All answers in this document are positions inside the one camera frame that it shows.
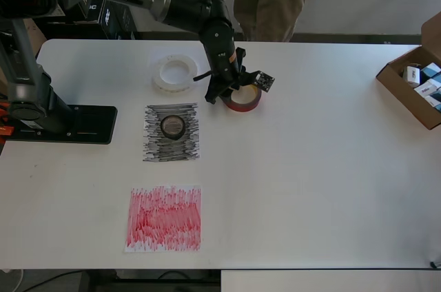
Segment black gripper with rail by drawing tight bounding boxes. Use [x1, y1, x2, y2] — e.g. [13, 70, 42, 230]
[205, 70, 247, 104]

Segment red 3M tape roll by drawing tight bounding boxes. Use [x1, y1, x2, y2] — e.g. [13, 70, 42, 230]
[224, 84, 265, 112]

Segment small black tape roll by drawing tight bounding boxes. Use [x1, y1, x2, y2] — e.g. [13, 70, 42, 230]
[160, 114, 187, 140]

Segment wide white tape roll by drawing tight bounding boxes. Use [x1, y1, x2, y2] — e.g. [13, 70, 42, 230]
[151, 53, 202, 95]

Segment black scribbled paper sheet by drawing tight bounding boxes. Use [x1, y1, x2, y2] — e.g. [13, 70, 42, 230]
[142, 101, 201, 164]

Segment khaki trousers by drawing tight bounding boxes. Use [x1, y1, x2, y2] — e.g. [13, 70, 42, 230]
[225, 0, 315, 43]

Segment black printed carton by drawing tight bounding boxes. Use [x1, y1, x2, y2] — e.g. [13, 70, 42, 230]
[99, 0, 139, 41]
[63, 0, 106, 25]

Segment red scribbled paper sheet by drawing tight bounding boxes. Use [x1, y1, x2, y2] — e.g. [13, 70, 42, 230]
[123, 185, 203, 254]

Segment open brown cardboard box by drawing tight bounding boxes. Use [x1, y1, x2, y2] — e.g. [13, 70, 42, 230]
[375, 11, 441, 131]

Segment white small carton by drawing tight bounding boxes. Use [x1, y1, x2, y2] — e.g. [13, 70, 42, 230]
[402, 65, 423, 88]
[413, 79, 440, 97]
[424, 94, 441, 112]

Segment white panel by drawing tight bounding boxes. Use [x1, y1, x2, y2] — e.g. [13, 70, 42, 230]
[220, 269, 441, 292]

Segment orange clamp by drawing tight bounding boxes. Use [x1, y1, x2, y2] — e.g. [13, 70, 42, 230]
[0, 102, 14, 138]

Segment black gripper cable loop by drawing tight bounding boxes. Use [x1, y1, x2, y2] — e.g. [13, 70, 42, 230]
[192, 70, 213, 83]

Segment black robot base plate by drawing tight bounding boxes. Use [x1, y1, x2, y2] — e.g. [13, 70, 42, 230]
[5, 105, 118, 145]

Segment black floor cable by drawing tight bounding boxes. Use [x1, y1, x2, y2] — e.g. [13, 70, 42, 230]
[20, 270, 83, 291]

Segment white floor cable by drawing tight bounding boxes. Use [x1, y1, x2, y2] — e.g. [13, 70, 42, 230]
[12, 269, 25, 292]

